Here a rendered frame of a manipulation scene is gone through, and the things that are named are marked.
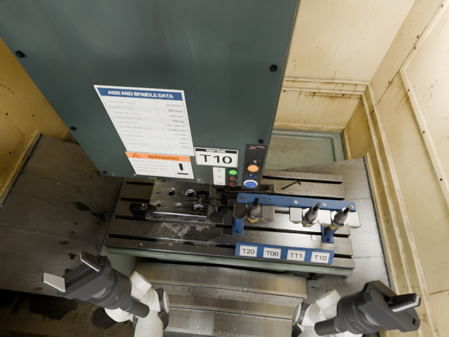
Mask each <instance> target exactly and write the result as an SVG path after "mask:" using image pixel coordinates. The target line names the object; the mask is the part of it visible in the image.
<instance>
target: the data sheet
mask: <svg viewBox="0 0 449 337"><path fill-rule="evenodd" d="M94 87H95V89H96V91H97V93H98V95H99V97H100V99H101V101H102V102H103V104H104V106H105V108H106V110H107V112H108V114H109V116H110V118H111V120H112V122H113V123H114V126H115V127H116V130H117V131H118V134H119V135H120V138H121V139H122V141H123V143H124V145H125V147H126V149H127V151H133V152H151V153H160V154H179V155H188V156H194V150H193V145H192V138H191V133H190V126H189V122H188V114H187V110H186V102H185V98H184V91H183V90H163V89H152V88H130V87H118V86H97V85H94Z"/></svg>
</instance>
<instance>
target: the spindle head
mask: <svg viewBox="0 0 449 337"><path fill-rule="evenodd" d="M300 6H301V0H0V38H1V39H2V40H3V42H4V43H5V45H6V46H7V47H8V48H9V50H10V51H11V53H12V54H13V55H14V56H15V58H16V59H17V61H18V62H19V63H20V64H21V66H22V67H23V69H24V70H25V71H26V72H27V74H28V75H29V77H30V78H31V79H32V81H33V82H34V84H35V85H36V86H37V87H38V89H39V90H40V92H41V93H42V94H43V95H44V97H45V98H46V100H47V101H48V102H49V104H50V105H51V107H52V108H53V109H54V110H55V112H56V113H57V115H58V116H59V117H60V118H61V120H62V121H63V123H64V124H65V125H66V126H67V128H68V129H69V131H70V132H71V133H72V134H73V136H74V137H75V139H76V140H77V141H78V142H79V144H80V145H81V147H82V148H83V149H84V151H85V152H86V154H87V155H88V156H89V157H90V159H91V160H92V162H93V163H94V164H95V165H96V167H97V168H98V170H99V171H100V172H101V174H102V175H104V176H113V177H130V178H139V179H155V180H164V181H181V182H190V183H207V184H214V175H213V167H215V168H224V169H225V185H227V183H228V182H229V181H230V180H228V179H227V178H228V176H229V175H230V174H228V170H229V169H237V170H238V172H239V173H238V174H237V175H235V176H237V177H238V180H237V181H235V182H236V183H237V186H242V181H243V169H244V161H245V149H246V144H251V145H261V146H267V149H266V153H265V159H264V163H263V169H262V172H261V178H260V182H259V184H261V181H262V178H263V172H264V168H265V163H266V159H267V154H268V150H269V145H270V141H271V136H272V132H273V127H274V123H275V117H276V114H277V108H278V105H279V99H280V96H281V90H282V87H283V81H284V78H285V72H286V69H287V63H288V60H289V54H290V51H291V45H292V42H293V36H294V33H295V27H296V24H297V18H298V14H299V9H300ZM94 85H97V86H118V87H130V88H152V89H163V90H183V91H184V98H185V102H186V110H187V114H188V122H189V126H190V133H191V138H192V145H193V150H194V147H203V148H221V149H231V150H238V157H237V167H231V166H214V165H205V164H197V163H196V155H195V151H194V156H189V157H190V163H191V167H192V173H193V177H194V178H193V179H188V178H179V177H162V176H153V175H137V174H136V171H135V170H134V167H133V166H132V164H131V162H130V160H129V158H128V156H127V155H126V153H125V152H133V151H127V149H126V147H125V145H124V143H123V141H122V139H121V138H120V135H119V134H118V131H117V130H116V127H115V126H114V123H113V122H112V120H111V118H110V116H109V114H108V112H107V110H106V108H105V106H104V104H103V102H102V101H101V99H100V97H99V95H98V93H97V91H96V89H95V87H94ZM141 153H150V154H160V153H151V152H141ZM168 155H178V156H188V155H179V154H168Z"/></svg>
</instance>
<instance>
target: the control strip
mask: <svg viewBox="0 0 449 337"><path fill-rule="evenodd" d="M266 149H267V146H261V145H251V144H246V149H245V161H244V169H243V181H242V189H257V190H258V188H259V182H260V178H261V172H262V169H263V163H264V159H265V153H266ZM251 165H254V166H257V167H258V168H259V169H258V171H256V172H251V171H249V170H248V167H249V166H251ZM229 171H236V172H237V173H236V175H237V174H238V173H239V172H238V170H237V169H235V168H230V169H229V170H228V174H230V173H229ZM249 175H255V176H256V177H255V178H254V179H250V178H249V177H248V176H249ZM230 177H235V178H236V181H237V180H238V177H237V176H235V175H229V176H228V178H227V179H228V180H229V178H230ZM248 181H252V182H255V183H256V187H254V188H248V187H246V186H245V183H246V182H248ZM229 183H234V184H236V186H237V183H236V182H235V181H229V182H228V183H227V185H228V186H229Z"/></svg>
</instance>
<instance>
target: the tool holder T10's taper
mask: <svg viewBox="0 0 449 337"><path fill-rule="evenodd" d="M344 209H345V208H343V209H342V210H340V211H338V212H337V213H336V214H335V215H334V219H335V221H336V222H338V223H344V222H345V220H346V219H347V216H348V215H349V212H348V213H345V212H344Z"/></svg>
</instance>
